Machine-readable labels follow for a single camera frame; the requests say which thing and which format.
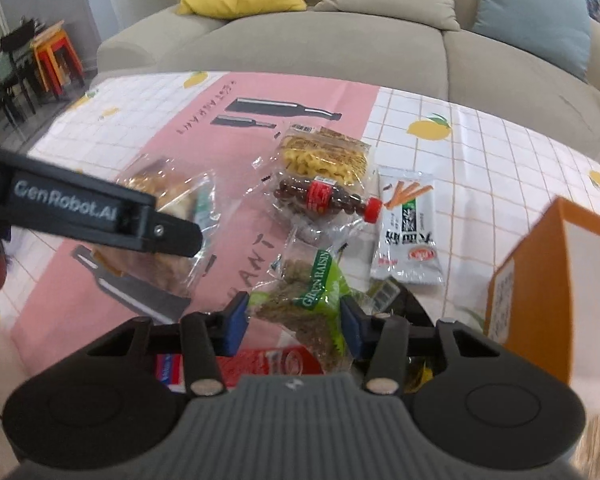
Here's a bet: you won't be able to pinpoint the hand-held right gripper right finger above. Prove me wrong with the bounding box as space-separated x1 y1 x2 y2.
340 294 503 395

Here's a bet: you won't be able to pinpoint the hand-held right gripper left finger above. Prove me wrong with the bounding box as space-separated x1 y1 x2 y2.
87 292 251 396

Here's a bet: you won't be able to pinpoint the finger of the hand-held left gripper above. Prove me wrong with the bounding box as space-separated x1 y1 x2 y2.
122 204 204 257

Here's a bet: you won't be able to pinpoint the clear pastry bag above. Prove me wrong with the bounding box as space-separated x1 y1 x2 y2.
112 155 221 301

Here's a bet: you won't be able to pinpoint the green raisin bag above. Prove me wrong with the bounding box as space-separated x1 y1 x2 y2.
250 240 366 377

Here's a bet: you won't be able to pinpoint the yellow twisted snack bag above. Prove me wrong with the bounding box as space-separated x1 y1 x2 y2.
275 125 372 192

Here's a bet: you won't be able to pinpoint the orange cardboard box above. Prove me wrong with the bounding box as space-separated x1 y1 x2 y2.
484 197 600 396

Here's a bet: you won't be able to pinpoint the red snack packet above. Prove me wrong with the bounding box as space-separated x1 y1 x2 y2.
215 345 326 386

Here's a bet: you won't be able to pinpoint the dark packet with barcode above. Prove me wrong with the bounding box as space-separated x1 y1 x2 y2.
367 277 436 331

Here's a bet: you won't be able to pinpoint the yellow snack packet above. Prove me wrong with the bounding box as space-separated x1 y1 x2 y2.
402 357 437 393

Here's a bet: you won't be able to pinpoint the white stick snack packet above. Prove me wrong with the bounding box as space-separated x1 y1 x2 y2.
370 165 443 286

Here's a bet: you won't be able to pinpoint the pink and white printed tablecloth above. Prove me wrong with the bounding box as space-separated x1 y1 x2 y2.
0 70 600 480

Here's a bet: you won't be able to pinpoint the bottle-shaped chocolate ball candy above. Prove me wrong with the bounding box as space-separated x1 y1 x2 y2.
271 175 384 224

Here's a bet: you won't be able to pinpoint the stacked colourful stools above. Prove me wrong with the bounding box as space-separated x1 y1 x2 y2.
30 20 86 98

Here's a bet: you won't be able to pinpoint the beige fabric sofa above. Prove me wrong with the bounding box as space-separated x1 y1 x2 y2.
96 0 600 161

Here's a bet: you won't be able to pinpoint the light blue pillow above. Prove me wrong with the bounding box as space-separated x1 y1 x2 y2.
472 0 593 83

